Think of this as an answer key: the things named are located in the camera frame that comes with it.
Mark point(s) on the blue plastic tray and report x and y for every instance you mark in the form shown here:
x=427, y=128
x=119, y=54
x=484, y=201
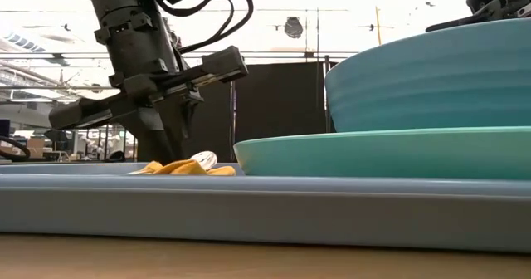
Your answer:
x=249, y=212

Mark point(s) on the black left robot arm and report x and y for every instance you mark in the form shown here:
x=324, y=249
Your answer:
x=132, y=34

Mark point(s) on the round dark hanging lamp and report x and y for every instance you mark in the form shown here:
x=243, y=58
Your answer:
x=293, y=27

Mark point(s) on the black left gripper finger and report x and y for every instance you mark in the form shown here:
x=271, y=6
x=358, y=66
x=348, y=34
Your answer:
x=151, y=138
x=180, y=125

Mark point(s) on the blue plastic bowl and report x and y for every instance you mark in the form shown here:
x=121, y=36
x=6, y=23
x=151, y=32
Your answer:
x=435, y=79

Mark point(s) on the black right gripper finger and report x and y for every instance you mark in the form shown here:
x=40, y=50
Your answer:
x=464, y=23

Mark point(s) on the teal plastic plate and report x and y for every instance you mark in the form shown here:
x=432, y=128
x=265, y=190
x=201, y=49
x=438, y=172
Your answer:
x=373, y=154

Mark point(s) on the brown cardboard box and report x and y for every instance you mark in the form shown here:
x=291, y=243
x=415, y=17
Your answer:
x=37, y=146

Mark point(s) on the black monitor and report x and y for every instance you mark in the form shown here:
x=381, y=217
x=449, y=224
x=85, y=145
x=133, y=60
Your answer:
x=4, y=128

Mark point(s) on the black round object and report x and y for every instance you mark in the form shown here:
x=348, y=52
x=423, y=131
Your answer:
x=116, y=157

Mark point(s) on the thin metal upright post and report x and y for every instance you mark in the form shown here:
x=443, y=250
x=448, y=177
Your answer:
x=327, y=96
x=232, y=125

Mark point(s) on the black partition with feet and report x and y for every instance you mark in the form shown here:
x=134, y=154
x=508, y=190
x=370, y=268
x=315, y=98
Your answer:
x=274, y=104

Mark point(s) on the black metal rack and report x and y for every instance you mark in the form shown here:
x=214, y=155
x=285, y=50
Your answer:
x=107, y=146

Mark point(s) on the black studio lamp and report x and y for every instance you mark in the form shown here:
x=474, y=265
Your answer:
x=56, y=137

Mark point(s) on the yellow cloth napkin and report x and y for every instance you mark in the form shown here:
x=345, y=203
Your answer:
x=182, y=169

